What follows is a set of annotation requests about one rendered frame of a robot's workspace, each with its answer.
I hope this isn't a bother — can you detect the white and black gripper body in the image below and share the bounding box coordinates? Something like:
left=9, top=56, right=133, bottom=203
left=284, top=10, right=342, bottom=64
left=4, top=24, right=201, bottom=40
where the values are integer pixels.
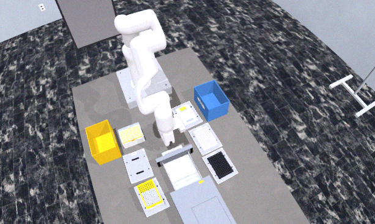
left=161, top=130, right=175, bottom=146

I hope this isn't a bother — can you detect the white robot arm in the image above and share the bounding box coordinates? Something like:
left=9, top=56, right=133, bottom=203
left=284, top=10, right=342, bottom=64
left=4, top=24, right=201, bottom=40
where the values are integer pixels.
left=114, top=10, right=186, bottom=134

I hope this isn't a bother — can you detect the yellow open-top box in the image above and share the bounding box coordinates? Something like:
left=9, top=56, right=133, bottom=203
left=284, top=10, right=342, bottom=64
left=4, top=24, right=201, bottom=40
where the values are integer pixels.
left=85, top=120, right=122, bottom=165

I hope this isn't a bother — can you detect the black multiwell plate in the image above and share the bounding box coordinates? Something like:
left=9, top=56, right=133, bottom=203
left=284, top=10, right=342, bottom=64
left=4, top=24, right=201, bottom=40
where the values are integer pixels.
left=207, top=151, right=233, bottom=179

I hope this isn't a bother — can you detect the blue open-top bin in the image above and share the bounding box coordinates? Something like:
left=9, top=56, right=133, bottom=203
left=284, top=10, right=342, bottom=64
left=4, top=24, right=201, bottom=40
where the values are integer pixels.
left=194, top=80, right=230, bottom=122

